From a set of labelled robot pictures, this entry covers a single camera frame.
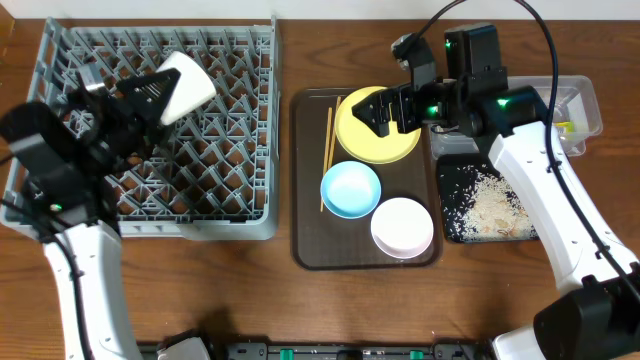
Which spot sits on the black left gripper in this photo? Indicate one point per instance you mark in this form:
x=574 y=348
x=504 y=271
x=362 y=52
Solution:
x=142 y=132

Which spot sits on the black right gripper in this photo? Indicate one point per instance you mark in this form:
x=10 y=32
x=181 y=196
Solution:
x=400 y=98

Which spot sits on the white ribbed cup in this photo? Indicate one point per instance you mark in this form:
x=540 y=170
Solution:
x=193 y=89

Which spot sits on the light blue bowl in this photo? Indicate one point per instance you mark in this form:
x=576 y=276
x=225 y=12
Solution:
x=350 y=190

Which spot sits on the pale pink bowl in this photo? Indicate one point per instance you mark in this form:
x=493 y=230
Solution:
x=402 y=228

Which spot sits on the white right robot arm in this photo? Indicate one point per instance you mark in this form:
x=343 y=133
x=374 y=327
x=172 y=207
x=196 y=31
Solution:
x=597 y=313

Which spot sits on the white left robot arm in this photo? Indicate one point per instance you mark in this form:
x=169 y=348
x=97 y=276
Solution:
x=68 y=154

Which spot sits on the clear plastic waste bin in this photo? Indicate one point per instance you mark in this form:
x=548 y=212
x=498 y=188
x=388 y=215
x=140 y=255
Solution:
x=575 y=101

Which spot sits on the yellow round plate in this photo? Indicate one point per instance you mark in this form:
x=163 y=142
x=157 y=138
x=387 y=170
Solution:
x=362 y=143

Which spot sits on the right wooden chopstick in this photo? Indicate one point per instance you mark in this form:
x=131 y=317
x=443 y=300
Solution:
x=333 y=132

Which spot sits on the wooden chopstick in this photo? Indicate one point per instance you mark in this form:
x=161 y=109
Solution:
x=327 y=140
x=333 y=132

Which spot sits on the left wooden chopstick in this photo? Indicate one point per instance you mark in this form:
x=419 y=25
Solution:
x=327 y=140

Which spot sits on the grey plastic dish rack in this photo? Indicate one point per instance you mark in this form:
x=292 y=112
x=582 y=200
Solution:
x=214 y=177

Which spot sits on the dark brown serving tray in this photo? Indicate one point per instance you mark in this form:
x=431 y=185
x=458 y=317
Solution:
x=324 y=241

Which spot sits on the black tray with rice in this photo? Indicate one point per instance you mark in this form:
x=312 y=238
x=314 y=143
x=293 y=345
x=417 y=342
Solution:
x=477 y=204

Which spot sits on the green snack wrapper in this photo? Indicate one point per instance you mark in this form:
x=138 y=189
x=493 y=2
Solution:
x=564 y=128

